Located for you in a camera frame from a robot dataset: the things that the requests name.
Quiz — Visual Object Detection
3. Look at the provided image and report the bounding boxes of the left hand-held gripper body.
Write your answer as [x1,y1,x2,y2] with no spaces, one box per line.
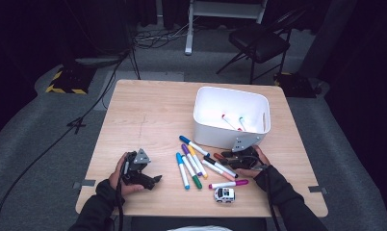
[121,147,152,188]

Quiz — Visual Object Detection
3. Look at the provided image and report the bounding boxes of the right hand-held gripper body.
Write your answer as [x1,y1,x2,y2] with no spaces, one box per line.
[231,134,264,170]

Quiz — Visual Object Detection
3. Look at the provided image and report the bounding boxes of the black marker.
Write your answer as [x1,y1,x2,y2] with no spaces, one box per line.
[203,156,239,179]

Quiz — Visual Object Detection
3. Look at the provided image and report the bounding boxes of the magenta marker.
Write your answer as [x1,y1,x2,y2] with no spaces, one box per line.
[208,178,249,191]

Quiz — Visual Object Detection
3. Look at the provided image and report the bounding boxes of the orange marker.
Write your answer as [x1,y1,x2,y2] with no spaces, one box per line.
[200,159,236,182]

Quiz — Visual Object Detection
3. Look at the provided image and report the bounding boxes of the light blue marker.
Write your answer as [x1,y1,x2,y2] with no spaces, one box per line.
[175,152,191,191]

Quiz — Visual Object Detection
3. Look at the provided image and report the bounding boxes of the yellow marker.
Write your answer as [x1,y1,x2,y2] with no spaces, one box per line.
[187,144,209,180]

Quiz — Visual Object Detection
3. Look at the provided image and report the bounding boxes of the dark blue marker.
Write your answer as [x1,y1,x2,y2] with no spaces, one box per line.
[178,135,211,158]

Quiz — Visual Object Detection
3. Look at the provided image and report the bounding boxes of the purple marker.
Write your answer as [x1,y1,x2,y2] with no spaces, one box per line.
[181,143,203,177]

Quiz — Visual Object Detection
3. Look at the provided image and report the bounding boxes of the white plastic bin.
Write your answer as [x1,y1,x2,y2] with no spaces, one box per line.
[193,86,272,151]

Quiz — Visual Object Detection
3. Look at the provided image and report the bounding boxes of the person's right hand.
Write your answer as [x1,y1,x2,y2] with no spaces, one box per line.
[245,144,271,179]

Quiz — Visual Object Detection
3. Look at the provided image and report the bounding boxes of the person's left hand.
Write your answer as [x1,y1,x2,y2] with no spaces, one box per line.
[108,152,145,197]

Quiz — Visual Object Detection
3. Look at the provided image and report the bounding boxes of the white toy car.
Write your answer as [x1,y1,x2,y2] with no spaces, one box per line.
[213,187,237,204]

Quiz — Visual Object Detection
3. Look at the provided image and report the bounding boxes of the grey tape piece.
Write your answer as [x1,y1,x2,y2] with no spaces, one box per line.
[72,179,97,190]
[307,185,328,195]

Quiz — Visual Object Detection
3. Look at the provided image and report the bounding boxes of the black floor base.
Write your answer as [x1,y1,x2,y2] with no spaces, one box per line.
[272,71,322,99]

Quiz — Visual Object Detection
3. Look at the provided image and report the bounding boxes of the yellow black striped base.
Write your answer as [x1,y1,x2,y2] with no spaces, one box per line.
[45,65,97,95]

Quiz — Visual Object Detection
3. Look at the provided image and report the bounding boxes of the black folding chair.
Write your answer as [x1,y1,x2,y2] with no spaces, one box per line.
[215,8,303,85]

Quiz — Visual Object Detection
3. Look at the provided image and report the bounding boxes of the left hand-held gripper cable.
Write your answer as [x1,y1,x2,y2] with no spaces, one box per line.
[116,167,126,231]

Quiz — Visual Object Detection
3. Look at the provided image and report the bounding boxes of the hand-held gripper cable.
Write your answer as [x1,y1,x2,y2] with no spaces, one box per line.
[116,167,126,231]
[263,167,281,231]

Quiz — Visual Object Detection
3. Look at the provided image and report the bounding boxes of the right hand-held gripper cable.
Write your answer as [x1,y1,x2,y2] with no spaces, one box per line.
[263,167,281,231]

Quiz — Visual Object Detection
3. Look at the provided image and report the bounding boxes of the long black floor cable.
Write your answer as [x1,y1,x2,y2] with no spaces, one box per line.
[0,47,133,231]

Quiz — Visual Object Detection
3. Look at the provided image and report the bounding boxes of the bundle of floor cables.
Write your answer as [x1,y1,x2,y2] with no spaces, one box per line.
[132,17,195,50]

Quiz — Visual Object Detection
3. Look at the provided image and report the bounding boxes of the white metal stand frame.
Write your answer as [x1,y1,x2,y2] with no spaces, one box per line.
[184,0,269,56]

